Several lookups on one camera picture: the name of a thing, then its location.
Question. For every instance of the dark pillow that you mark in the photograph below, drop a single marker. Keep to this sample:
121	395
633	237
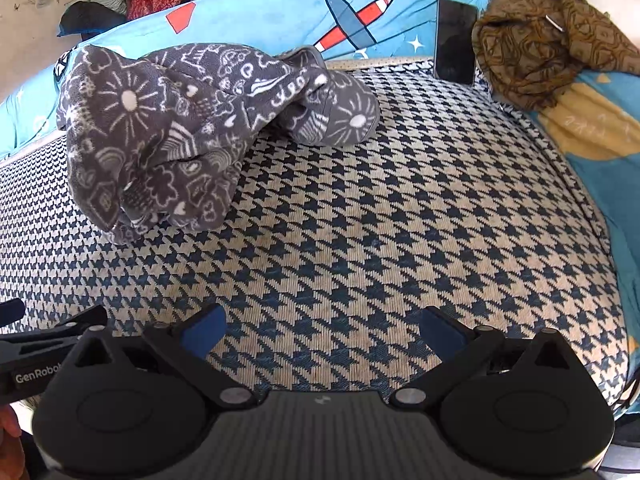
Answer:
90	17

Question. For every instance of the black smartphone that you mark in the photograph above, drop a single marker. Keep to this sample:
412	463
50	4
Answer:
455	42

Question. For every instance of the person's left hand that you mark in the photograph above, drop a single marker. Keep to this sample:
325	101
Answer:
9	430

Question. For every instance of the houndstooth sofa seat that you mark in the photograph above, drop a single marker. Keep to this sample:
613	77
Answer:
350	220

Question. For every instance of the grey patterned fleece jacket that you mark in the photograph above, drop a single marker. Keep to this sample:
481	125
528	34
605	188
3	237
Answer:
165	125

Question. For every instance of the brown patterned cloth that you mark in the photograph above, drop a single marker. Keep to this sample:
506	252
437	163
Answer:
545	45

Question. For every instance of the blue printed sofa cover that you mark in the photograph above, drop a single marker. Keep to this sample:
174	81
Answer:
280	15

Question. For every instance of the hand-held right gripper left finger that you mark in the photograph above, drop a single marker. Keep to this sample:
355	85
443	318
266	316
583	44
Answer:
205	334

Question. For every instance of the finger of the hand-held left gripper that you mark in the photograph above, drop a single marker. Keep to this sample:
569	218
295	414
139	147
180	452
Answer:
11	312
75	322

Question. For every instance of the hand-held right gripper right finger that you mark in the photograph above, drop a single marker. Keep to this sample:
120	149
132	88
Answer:
440	332

